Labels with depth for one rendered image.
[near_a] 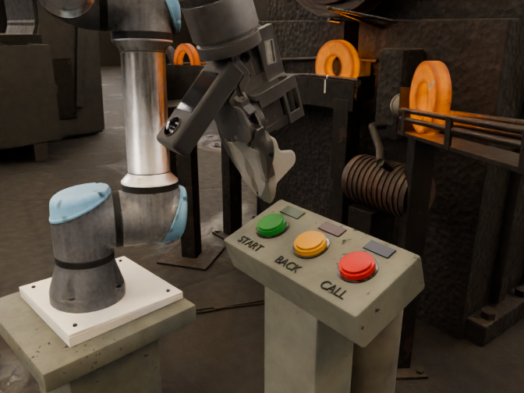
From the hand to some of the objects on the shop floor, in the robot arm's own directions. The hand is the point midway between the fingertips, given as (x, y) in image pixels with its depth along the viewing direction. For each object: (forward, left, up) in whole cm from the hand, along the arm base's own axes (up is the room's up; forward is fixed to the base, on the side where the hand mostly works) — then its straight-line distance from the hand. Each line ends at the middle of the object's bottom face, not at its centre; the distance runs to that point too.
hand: (262, 196), depth 63 cm
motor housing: (+65, +28, -62) cm, 94 cm away
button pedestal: (+5, -6, -65) cm, 65 cm away
